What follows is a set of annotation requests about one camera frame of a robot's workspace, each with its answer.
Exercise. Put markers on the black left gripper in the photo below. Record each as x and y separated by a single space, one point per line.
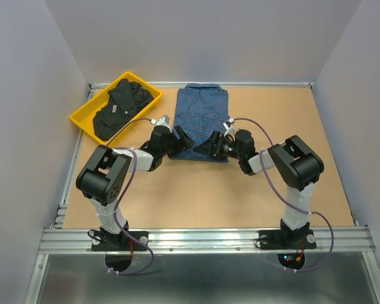
185 142

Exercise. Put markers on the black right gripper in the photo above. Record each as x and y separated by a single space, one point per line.
208 147

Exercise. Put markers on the blue plaid long sleeve shirt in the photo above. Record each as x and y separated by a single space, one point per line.
200 110

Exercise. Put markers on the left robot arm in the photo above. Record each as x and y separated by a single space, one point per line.
107 175

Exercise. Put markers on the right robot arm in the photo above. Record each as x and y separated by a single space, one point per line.
300 169

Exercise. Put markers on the black striped shirt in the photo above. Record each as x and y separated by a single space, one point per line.
125 101

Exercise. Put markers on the yellow plastic bin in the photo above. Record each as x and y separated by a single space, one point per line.
84 115

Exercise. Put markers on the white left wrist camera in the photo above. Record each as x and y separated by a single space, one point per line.
162 121

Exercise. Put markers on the aluminium back rail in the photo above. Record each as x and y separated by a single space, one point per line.
173 84

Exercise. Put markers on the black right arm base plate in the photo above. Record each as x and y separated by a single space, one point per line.
283 240

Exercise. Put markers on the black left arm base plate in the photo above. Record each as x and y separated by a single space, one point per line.
103 241

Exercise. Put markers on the aluminium front rail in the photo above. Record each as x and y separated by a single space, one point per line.
198 241

